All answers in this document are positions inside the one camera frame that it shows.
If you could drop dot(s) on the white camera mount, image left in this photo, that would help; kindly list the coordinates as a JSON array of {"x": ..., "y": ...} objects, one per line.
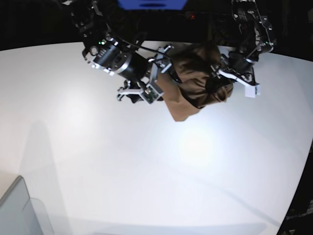
[{"x": 146, "y": 88}]

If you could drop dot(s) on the white camera mount, image right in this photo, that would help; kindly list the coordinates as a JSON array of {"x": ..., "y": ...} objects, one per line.
[{"x": 246, "y": 78}]

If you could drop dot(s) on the translucent grey plastic bin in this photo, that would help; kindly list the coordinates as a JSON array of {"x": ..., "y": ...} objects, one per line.
[{"x": 21, "y": 214}]

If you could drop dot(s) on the white camera mount, image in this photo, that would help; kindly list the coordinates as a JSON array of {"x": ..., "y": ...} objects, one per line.
[
  {"x": 146, "y": 88},
  {"x": 246, "y": 78}
]

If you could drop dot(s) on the brown t-shirt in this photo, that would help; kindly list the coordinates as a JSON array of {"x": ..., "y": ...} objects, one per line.
[{"x": 193, "y": 66}]

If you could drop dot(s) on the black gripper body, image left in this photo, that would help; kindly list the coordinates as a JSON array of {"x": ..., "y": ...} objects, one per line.
[{"x": 134, "y": 67}]

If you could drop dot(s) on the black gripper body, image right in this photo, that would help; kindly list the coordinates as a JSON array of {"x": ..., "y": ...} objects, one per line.
[{"x": 238, "y": 63}]

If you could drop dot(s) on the blue plastic box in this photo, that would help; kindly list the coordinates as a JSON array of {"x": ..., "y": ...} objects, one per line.
[{"x": 152, "y": 4}]

